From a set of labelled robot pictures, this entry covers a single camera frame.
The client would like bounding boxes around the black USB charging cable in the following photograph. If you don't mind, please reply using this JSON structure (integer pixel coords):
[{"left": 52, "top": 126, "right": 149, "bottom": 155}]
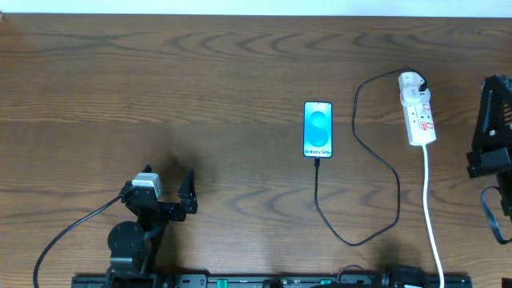
[{"left": 314, "top": 67, "right": 429, "bottom": 247}]

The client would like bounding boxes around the blue Galaxy smartphone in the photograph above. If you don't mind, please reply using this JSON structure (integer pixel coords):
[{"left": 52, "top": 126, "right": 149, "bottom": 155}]
[{"left": 302, "top": 102, "right": 333, "bottom": 158}]

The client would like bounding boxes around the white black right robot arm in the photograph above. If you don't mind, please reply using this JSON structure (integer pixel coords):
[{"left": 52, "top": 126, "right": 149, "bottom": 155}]
[{"left": 466, "top": 74, "right": 511, "bottom": 217}]

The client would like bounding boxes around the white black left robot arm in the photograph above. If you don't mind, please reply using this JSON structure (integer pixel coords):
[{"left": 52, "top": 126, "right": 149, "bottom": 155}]
[{"left": 106, "top": 166, "right": 198, "bottom": 287}]

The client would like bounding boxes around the white USB charger adapter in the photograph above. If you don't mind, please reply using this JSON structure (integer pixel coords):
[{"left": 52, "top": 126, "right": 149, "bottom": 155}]
[{"left": 400, "top": 86, "right": 430, "bottom": 107}]

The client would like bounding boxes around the white power strip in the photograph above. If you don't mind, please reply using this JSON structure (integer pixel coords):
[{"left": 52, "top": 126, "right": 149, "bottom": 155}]
[{"left": 398, "top": 71, "right": 437, "bottom": 146}]

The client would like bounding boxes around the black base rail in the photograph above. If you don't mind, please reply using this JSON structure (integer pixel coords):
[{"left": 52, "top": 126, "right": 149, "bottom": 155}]
[{"left": 70, "top": 265, "right": 473, "bottom": 288}]

